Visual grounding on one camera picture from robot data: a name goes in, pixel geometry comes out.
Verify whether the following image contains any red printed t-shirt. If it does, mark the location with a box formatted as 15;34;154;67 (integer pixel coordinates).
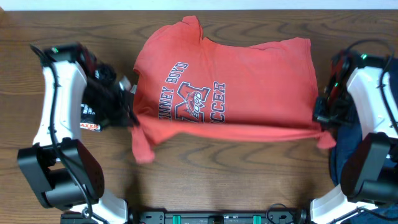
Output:
131;16;336;164

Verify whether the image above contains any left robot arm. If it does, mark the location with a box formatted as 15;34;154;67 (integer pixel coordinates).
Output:
17;42;139;223

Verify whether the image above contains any black folded printed shirt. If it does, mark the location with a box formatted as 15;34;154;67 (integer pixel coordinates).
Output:
79;62;118;133

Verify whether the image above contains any navy blue garment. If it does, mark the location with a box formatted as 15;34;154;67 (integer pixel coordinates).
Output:
329;58;398;224

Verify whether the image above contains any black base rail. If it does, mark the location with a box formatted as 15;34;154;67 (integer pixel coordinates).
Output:
60;203;312;224

